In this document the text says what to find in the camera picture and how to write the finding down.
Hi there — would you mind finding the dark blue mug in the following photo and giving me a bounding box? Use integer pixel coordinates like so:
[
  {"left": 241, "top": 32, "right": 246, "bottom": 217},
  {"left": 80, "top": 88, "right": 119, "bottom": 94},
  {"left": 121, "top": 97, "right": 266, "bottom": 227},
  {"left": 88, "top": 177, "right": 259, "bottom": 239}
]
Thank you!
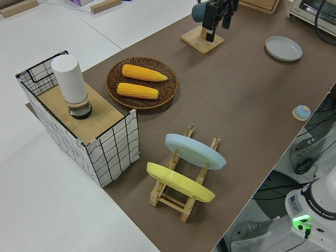
[{"left": 191, "top": 2, "right": 208, "bottom": 23}]

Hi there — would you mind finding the wooden block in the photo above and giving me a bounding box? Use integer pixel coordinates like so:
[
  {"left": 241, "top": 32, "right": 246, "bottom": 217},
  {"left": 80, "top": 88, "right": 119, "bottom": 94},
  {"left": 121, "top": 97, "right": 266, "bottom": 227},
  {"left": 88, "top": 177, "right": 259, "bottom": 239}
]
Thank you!
[
  {"left": 90, "top": 0, "right": 123, "bottom": 14},
  {"left": 0, "top": 0, "right": 39, "bottom": 19}
]

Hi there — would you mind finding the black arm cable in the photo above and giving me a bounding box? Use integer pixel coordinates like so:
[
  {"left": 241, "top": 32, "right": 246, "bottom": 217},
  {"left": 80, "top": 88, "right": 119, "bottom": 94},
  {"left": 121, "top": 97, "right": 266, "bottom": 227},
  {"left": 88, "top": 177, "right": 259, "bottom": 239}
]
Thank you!
[{"left": 314, "top": 0, "right": 336, "bottom": 47}]

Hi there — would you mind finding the yellow corn cob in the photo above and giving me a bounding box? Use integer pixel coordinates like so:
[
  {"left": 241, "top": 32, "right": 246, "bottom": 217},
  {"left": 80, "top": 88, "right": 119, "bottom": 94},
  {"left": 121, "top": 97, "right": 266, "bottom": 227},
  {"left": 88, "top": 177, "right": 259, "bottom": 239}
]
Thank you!
[
  {"left": 122, "top": 64, "right": 169, "bottom": 82},
  {"left": 117, "top": 82, "right": 160, "bottom": 100}
]

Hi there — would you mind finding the light blue plate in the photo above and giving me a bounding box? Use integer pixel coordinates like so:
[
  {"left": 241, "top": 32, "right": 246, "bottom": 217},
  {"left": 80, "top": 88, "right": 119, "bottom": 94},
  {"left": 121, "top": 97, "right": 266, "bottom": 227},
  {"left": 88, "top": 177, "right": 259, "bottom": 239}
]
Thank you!
[{"left": 165, "top": 133, "right": 227, "bottom": 171}]

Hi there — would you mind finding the wooden plate rack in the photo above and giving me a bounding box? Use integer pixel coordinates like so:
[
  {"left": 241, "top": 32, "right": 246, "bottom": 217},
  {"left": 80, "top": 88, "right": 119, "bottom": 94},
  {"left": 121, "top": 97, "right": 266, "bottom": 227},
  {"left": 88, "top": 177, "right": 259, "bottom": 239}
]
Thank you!
[{"left": 149, "top": 123, "right": 222, "bottom": 224}]

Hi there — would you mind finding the purple box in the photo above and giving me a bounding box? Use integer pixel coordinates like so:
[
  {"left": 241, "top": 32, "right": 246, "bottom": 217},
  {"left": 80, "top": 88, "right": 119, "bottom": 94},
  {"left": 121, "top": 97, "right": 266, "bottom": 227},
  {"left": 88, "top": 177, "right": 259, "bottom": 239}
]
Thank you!
[{"left": 68, "top": 0, "right": 94, "bottom": 7}]

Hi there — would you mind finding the cream toaster oven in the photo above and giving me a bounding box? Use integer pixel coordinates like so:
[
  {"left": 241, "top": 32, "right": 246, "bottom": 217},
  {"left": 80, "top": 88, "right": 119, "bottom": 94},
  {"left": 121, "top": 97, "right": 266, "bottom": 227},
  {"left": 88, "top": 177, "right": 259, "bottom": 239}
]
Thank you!
[{"left": 286, "top": 0, "right": 336, "bottom": 34}]

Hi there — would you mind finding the wooden cabinet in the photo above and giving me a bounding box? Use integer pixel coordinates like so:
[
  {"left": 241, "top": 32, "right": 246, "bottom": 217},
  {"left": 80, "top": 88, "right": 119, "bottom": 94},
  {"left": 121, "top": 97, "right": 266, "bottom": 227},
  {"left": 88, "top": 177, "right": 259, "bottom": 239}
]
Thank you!
[{"left": 237, "top": 0, "right": 281, "bottom": 15}]

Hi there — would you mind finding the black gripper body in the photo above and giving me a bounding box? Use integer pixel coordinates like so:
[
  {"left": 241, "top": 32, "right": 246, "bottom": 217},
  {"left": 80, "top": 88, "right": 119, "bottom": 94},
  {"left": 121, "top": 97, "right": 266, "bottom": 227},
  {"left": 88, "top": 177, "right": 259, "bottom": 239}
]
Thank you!
[{"left": 206, "top": 0, "right": 240, "bottom": 13}]

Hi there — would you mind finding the white cylinder bottle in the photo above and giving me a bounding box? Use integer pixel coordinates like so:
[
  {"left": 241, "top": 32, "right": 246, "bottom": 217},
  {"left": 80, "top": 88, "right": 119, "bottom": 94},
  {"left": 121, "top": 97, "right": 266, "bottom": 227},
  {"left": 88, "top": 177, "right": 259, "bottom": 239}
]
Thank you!
[{"left": 50, "top": 54, "right": 93, "bottom": 121}]

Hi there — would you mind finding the wooden mug tree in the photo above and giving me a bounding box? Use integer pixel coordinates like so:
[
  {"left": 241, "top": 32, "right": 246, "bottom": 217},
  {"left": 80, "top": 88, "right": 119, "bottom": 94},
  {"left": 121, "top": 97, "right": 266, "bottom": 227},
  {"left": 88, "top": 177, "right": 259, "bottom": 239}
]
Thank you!
[{"left": 180, "top": 23, "right": 225, "bottom": 55}]

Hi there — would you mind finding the wire grid shelf box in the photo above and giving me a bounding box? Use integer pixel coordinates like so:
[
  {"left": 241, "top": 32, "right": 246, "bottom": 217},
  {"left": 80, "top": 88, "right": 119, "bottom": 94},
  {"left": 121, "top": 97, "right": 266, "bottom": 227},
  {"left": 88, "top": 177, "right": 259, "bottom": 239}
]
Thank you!
[{"left": 15, "top": 49, "right": 140, "bottom": 189}]

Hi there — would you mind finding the yellow plate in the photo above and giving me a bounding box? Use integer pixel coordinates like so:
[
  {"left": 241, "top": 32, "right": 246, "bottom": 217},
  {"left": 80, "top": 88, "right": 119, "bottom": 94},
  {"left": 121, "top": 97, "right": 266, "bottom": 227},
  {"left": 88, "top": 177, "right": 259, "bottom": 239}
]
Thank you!
[{"left": 146, "top": 162, "right": 216, "bottom": 203}]

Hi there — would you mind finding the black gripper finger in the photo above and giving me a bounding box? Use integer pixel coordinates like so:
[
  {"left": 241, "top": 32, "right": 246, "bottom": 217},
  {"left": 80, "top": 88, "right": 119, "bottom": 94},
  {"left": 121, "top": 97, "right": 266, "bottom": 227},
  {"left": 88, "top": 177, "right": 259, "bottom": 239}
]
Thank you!
[
  {"left": 221, "top": 5, "right": 234, "bottom": 30},
  {"left": 202, "top": 2, "right": 220, "bottom": 43}
]

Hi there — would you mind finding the brown wicker basket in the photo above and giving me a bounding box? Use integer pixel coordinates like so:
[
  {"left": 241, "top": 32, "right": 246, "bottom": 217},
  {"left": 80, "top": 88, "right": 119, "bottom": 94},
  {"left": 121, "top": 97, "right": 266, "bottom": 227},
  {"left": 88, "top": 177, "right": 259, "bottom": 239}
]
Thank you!
[{"left": 106, "top": 57, "right": 179, "bottom": 110}]

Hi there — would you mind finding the gray plate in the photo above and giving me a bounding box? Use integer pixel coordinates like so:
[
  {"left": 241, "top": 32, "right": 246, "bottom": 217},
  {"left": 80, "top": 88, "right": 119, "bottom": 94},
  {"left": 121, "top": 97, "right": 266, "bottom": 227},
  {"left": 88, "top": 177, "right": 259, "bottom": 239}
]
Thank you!
[{"left": 264, "top": 36, "right": 303, "bottom": 62}]

